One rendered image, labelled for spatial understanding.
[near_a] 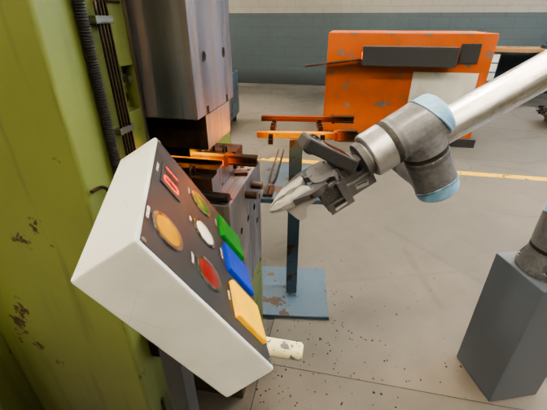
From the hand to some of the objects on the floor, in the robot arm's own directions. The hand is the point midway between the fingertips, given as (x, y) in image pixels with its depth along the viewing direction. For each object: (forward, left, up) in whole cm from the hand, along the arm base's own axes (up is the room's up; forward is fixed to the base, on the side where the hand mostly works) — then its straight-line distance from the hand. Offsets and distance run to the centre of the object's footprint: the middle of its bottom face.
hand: (273, 204), depth 67 cm
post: (+21, +11, -107) cm, 110 cm away
